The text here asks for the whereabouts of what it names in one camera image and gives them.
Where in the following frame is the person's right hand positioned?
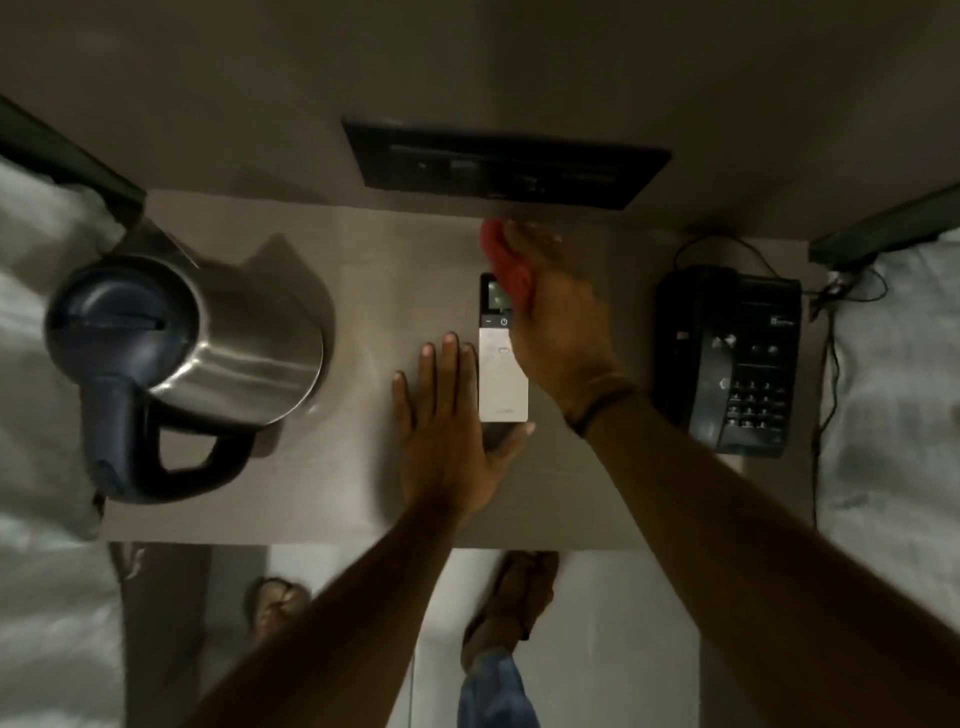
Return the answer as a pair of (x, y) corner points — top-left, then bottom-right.
(498, 221), (639, 420)

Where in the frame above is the person's left hand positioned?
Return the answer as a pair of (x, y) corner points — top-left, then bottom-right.
(391, 333), (537, 526)

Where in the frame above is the red cleaning cloth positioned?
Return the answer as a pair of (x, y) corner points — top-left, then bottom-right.
(480, 219), (537, 312)

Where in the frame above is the white remote control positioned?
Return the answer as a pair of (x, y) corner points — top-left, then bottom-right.
(478, 273), (531, 425)

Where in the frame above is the person's left forearm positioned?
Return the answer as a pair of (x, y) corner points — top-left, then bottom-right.
(183, 510), (470, 728)

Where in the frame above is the person's right forearm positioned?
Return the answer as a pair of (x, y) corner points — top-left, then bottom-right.
(581, 393), (960, 728)

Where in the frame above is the black wristband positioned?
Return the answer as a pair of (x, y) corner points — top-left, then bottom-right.
(562, 381), (640, 440)

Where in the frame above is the person's right foot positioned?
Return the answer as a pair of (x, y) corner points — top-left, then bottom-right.
(460, 551), (561, 670)

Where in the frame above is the person's foot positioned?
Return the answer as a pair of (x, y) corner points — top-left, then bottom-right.
(243, 576), (313, 648)
(460, 551), (561, 670)

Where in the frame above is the stainless steel electric kettle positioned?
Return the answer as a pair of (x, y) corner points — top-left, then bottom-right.
(43, 217), (328, 505)

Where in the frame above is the black desk telephone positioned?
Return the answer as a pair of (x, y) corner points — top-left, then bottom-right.
(651, 264), (804, 459)

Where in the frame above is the person's left foot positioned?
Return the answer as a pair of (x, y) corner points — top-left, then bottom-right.
(243, 576), (313, 648)

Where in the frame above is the blue jeans leg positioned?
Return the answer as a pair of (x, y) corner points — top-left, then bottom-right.
(457, 649), (543, 728)

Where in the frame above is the dark headboard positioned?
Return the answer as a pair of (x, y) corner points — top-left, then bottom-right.
(0, 93), (148, 228)
(807, 183), (960, 273)

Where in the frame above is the white bed with bedding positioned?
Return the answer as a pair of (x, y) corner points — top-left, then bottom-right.
(816, 228), (960, 631)
(0, 157), (129, 728)

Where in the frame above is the black wall switch panel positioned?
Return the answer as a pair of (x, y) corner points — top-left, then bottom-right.
(342, 117), (673, 213)

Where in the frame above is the black telephone cable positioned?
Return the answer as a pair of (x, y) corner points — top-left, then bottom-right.
(671, 235), (783, 280)

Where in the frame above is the black power cable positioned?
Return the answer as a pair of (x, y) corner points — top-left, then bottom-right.
(808, 266), (891, 530)

